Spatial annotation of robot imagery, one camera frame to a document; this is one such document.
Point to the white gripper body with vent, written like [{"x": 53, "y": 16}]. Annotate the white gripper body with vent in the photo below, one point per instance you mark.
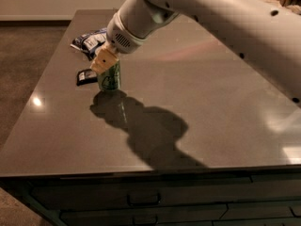
[{"x": 119, "y": 37}]

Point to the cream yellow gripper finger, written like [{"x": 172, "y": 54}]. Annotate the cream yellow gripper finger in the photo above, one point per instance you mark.
[{"x": 105, "y": 58}]

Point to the green soda can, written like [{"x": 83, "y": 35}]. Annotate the green soda can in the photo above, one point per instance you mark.
[{"x": 110, "y": 80}]

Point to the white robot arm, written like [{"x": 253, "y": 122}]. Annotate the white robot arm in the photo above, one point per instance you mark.
[{"x": 265, "y": 37}]

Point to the black rxbar chocolate wrapper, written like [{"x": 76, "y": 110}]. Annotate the black rxbar chocolate wrapper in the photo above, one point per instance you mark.
[{"x": 86, "y": 76}]

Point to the blue white chip bag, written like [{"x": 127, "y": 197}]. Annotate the blue white chip bag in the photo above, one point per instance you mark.
[{"x": 89, "y": 43}]

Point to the upper drawer with handle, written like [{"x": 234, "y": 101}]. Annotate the upper drawer with handle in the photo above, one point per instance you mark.
[{"x": 168, "y": 193}]

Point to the drawer with handle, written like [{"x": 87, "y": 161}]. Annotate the drawer with handle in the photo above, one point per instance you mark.
[
  {"x": 241, "y": 214},
  {"x": 168, "y": 193}
]

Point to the lower drawer with handle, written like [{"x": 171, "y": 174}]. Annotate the lower drawer with handle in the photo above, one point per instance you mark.
[{"x": 241, "y": 214}]

